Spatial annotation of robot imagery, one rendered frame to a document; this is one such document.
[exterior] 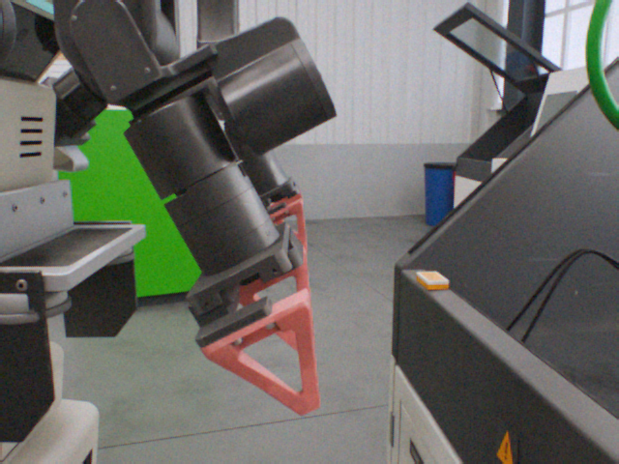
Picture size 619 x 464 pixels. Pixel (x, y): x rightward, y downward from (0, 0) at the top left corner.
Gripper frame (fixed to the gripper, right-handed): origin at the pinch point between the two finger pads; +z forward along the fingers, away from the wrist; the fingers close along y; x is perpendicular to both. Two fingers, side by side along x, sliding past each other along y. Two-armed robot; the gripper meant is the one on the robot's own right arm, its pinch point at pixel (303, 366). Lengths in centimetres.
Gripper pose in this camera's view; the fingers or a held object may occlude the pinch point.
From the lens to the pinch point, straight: 38.8
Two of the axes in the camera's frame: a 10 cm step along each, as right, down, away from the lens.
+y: -0.3, -2.0, 9.8
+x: -8.9, 4.5, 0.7
